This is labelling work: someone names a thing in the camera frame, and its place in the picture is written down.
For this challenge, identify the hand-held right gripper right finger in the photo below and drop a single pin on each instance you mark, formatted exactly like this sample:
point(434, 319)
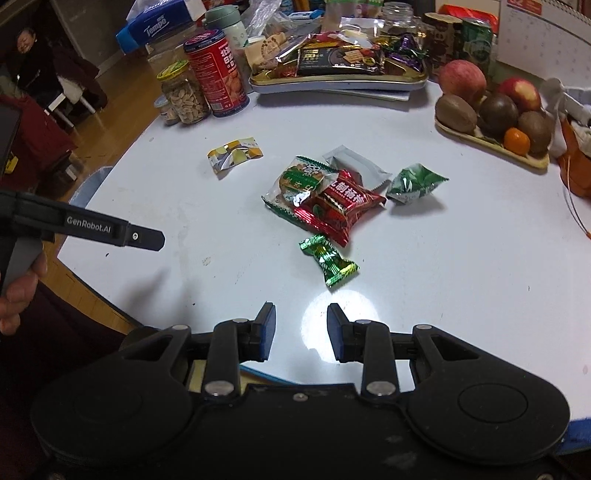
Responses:
point(336, 333)

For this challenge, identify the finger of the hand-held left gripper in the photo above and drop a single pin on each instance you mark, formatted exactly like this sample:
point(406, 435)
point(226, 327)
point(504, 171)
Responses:
point(147, 237)

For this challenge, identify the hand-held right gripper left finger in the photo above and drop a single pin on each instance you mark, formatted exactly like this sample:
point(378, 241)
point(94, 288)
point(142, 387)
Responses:
point(268, 331)

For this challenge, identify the green foil candy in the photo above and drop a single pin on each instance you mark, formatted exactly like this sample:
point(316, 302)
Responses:
point(328, 259)

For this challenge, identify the red foil snack packet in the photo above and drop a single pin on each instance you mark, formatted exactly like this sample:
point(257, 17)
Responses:
point(330, 218)

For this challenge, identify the yellow silver snack packet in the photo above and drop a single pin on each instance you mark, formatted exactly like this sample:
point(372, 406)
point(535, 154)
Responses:
point(233, 154)

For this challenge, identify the red packet with white print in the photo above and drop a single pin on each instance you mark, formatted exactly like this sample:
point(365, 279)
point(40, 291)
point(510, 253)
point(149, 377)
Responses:
point(354, 196)

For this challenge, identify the green-edged cookie packet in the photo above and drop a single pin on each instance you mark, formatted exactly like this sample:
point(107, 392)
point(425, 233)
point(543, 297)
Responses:
point(300, 180)

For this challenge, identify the green white snack packet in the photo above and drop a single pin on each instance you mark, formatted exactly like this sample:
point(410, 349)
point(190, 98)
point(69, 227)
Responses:
point(413, 184)

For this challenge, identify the grey white snack packet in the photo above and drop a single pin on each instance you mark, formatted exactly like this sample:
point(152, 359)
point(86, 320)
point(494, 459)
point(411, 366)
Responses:
point(355, 161)

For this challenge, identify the person's left hand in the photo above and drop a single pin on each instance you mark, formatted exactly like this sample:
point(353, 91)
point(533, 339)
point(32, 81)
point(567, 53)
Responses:
point(18, 300)

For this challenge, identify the grey chair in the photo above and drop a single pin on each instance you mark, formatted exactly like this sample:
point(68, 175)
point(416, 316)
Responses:
point(94, 184)

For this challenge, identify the dark red covered furniture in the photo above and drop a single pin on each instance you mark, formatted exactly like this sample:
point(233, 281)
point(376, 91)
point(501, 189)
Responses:
point(41, 138)

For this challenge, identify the black flat screen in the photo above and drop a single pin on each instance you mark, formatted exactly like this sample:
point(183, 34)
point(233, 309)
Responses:
point(9, 138)

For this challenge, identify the small grey-lid jar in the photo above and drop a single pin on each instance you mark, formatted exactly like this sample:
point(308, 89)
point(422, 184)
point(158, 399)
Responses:
point(165, 113)

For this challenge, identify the white stool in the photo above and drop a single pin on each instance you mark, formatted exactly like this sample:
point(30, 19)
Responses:
point(74, 99)

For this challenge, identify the person's dark red clothing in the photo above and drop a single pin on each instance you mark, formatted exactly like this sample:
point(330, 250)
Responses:
point(55, 350)

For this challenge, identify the glass jar of nuts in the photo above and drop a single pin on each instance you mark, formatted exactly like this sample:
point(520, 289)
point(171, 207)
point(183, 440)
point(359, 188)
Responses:
point(184, 99)

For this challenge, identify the red tin can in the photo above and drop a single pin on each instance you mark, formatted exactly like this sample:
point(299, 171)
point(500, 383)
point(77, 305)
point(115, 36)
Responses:
point(217, 74)

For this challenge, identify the large clear plastic jar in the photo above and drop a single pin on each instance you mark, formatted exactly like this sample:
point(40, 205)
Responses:
point(166, 53)

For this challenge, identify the blue tissue pack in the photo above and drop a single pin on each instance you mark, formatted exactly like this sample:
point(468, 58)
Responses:
point(157, 23)

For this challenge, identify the beige printed snack bag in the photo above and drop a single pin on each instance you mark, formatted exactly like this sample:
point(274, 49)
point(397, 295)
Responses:
point(268, 50)

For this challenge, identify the green thermos cup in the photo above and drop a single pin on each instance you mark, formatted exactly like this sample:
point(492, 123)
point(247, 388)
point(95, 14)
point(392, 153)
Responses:
point(228, 27)

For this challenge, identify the beige fruit tray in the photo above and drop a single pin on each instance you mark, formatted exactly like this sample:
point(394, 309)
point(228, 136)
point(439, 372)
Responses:
point(489, 145)

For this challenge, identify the blue-rimmed tin snack tray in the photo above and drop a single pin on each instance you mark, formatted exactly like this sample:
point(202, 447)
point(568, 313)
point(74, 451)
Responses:
point(337, 85)

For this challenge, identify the silver foil packet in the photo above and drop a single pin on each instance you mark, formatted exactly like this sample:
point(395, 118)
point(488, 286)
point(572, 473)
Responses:
point(307, 46)

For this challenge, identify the brown kiwi fruit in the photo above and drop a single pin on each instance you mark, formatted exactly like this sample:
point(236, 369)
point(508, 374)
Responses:
point(535, 131)
point(456, 114)

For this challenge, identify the black cracker packet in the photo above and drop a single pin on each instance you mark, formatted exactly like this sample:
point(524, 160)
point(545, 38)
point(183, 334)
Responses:
point(339, 61)

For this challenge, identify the small tangerine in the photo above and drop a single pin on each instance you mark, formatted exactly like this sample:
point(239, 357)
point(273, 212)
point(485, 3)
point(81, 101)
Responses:
point(516, 141)

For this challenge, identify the blue white carton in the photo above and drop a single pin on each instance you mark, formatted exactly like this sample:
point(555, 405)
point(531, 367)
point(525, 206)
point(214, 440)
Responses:
point(302, 14)

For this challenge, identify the dark passion fruit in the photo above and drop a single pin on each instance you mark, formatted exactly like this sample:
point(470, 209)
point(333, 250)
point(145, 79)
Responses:
point(498, 114)

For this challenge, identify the large red apple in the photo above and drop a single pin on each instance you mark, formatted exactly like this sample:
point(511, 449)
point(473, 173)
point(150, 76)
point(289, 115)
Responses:
point(461, 83)

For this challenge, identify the pile of wrapped candies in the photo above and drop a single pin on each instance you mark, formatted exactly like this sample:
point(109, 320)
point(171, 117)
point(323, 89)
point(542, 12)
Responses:
point(406, 51)

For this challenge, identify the small red apple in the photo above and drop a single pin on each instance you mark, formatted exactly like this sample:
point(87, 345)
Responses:
point(519, 94)

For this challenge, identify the large tree-print snack bag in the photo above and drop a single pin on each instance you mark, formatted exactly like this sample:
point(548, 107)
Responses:
point(353, 9)

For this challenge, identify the brown bear cup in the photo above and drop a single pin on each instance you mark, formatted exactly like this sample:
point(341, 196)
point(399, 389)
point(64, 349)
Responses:
point(442, 44)

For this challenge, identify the green drink can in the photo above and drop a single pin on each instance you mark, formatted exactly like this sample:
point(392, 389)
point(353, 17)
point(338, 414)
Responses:
point(478, 48)

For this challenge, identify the empty glass jar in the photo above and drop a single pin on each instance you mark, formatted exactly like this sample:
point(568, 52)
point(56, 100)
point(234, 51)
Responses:
point(398, 16)

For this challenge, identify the red plastic bag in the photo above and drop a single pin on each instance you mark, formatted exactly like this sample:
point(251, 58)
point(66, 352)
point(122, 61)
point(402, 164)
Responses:
point(466, 14)

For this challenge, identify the desk calendar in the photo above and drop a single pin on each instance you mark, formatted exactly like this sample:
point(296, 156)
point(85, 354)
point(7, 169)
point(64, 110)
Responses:
point(545, 41)

